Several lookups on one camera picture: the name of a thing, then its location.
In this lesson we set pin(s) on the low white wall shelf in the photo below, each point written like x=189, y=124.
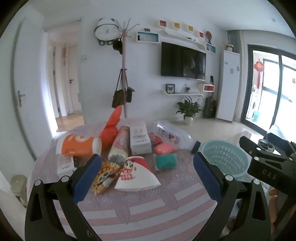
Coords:
x=185, y=94

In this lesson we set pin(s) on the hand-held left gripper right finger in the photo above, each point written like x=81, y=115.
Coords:
x=207, y=178

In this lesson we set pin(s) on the beige plastic stool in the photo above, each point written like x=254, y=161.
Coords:
x=18, y=187

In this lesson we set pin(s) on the brown hanging bag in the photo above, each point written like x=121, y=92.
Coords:
x=117, y=98

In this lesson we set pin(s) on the clear plastic bottle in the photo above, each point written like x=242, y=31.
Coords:
x=173, y=134

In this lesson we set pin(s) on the white hallway door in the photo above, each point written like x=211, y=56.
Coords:
x=73, y=76

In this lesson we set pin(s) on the panda print snack packet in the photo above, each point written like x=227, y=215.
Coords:
x=105, y=177

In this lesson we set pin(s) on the red white box shelf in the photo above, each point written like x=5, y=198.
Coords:
x=208, y=88

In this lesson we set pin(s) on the panda wall clock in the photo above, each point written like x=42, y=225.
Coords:
x=106, y=31

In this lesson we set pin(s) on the pink sponge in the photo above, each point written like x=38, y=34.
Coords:
x=164, y=148

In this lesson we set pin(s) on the black picture frame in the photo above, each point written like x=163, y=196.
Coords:
x=170, y=89

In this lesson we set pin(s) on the yellow wall cube shelf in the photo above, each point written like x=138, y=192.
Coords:
x=177, y=25
x=190, y=28

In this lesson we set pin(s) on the tall white carton box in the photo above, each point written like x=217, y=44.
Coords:
x=140, y=136

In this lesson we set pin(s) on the red round ornament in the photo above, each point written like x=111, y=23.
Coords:
x=209, y=34

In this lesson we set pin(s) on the white panda paper cup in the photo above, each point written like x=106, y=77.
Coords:
x=138, y=173

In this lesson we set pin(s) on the orange plastic bag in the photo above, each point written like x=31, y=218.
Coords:
x=111, y=131

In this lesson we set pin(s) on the potted green plant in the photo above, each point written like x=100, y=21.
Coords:
x=188, y=109

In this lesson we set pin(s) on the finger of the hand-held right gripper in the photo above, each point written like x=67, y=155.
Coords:
x=266, y=170
x=254, y=144

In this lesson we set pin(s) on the grey curtain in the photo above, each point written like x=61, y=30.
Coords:
x=234, y=39

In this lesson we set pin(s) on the teal wall box shelf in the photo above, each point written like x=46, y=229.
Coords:
x=211, y=48

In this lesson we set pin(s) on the curved white wall shelf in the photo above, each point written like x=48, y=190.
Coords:
x=185, y=37

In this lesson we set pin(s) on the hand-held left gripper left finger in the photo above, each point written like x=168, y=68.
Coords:
x=86, y=178

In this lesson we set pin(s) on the red snack packet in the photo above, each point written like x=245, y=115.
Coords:
x=154, y=138

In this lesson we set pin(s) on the blue white box shelf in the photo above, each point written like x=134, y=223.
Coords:
x=148, y=37

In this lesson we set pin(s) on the teal plastic basket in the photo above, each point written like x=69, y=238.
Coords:
x=226, y=157

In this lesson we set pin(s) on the small white box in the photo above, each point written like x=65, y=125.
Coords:
x=65, y=165

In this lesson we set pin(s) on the black cap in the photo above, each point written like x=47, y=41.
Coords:
x=117, y=45

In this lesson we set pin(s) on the grey green sofa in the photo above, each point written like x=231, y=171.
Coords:
x=277, y=131

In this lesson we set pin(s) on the dark guitar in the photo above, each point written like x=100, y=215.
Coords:
x=210, y=106

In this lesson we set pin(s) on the red knot decoration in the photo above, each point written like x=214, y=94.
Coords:
x=258, y=67

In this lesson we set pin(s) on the wall television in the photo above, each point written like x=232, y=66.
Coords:
x=182, y=61

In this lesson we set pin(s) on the teal bucket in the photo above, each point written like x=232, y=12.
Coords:
x=256, y=116

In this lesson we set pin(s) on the teal sponge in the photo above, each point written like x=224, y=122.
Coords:
x=166, y=162

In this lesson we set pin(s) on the orange paper cup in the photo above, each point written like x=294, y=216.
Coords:
x=76, y=144

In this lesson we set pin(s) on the sliding glass door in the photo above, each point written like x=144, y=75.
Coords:
x=272, y=92

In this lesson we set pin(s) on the red wall cube shelf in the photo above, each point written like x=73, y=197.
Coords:
x=163, y=23
x=201, y=34

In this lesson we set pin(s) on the black hanging pouch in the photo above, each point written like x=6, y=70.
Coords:
x=130, y=94

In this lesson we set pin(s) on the pink snack canister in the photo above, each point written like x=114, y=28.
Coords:
x=120, y=143

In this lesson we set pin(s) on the white room door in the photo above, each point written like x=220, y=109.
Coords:
x=30, y=92

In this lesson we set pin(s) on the pink coat rack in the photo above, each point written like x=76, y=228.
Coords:
x=125, y=69

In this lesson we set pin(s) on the small shelf figurine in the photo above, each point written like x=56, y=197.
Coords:
x=187, y=88

